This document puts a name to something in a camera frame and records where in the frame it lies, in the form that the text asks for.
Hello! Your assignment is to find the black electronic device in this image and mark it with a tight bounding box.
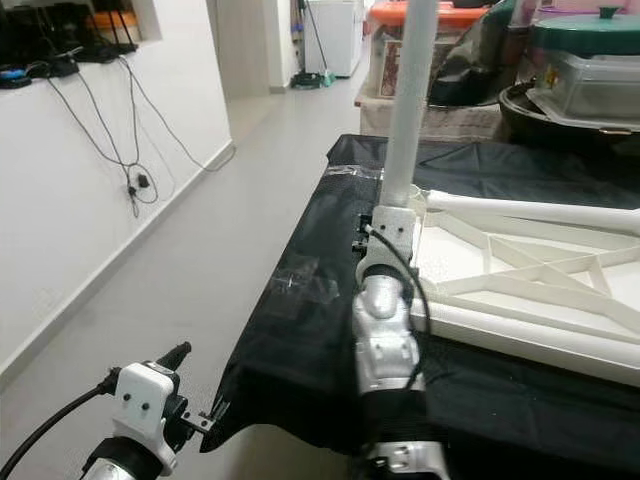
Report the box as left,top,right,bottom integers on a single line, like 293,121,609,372
0,0,96,86

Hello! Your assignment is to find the black table cloth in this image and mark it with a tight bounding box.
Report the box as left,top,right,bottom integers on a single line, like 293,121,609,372
200,135,640,480

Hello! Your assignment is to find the clear plastic storage container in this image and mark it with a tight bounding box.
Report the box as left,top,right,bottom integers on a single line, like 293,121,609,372
525,48,640,131

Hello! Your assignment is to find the clear tape cross patch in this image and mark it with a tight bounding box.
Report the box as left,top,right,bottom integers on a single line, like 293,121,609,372
265,255,341,321

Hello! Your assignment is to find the black router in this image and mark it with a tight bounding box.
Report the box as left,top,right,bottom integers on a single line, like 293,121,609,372
90,10,143,57

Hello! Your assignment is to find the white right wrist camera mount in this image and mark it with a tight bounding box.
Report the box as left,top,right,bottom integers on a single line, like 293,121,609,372
355,205,419,286

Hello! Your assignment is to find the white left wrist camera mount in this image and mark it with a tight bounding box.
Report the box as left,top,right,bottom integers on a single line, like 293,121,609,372
115,360,186,466

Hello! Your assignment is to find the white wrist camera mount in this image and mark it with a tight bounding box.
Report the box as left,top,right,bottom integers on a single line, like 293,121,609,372
355,205,419,286
115,360,186,466

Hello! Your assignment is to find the beige cloth covered bench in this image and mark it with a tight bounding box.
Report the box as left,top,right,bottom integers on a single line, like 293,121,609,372
355,85,511,141

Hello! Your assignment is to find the black cable with adapter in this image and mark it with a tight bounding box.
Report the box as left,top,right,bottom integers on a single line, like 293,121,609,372
45,70,161,219

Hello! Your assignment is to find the long thin wall cable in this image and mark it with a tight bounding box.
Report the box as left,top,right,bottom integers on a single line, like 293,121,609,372
120,55,239,173

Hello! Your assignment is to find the clear tape strip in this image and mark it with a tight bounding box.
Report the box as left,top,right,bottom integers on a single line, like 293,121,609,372
325,163,386,181

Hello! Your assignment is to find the black round wok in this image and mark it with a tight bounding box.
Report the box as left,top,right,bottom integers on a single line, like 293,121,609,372
500,80,640,151

